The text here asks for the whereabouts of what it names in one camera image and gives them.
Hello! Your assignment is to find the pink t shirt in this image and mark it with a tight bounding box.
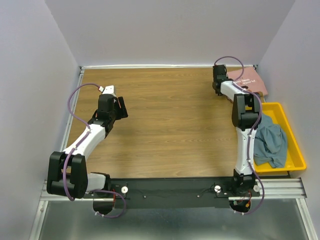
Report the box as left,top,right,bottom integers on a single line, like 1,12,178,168
227,66,268,97

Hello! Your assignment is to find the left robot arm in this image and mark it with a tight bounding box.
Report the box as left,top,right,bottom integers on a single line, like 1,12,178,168
46,94,128,199

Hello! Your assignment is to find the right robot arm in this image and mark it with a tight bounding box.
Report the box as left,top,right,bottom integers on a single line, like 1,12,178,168
212,64,262,196

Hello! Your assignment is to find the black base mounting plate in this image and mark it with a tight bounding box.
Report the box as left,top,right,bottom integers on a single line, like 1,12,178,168
84,177,260,213

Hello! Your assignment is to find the blue t shirt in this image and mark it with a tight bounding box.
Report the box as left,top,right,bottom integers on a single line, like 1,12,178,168
253,113,288,168

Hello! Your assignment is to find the yellow plastic bin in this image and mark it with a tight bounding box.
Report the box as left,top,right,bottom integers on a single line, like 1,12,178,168
254,102,307,174

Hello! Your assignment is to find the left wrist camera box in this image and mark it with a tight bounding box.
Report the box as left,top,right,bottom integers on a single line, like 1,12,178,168
102,85,116,97

